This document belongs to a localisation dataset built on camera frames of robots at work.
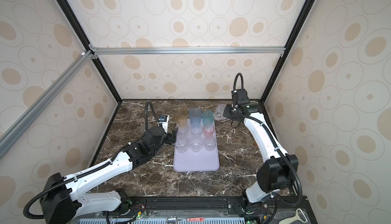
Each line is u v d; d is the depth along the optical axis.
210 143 0.94
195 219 0.70
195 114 1.03
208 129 1.00
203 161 0.89
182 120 1.03
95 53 0.92
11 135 0.52
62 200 0.38
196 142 0.93
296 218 0.70
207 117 0.96
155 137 0.56
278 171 0.42
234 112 0.57
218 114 0.89
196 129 1.00
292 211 0.73
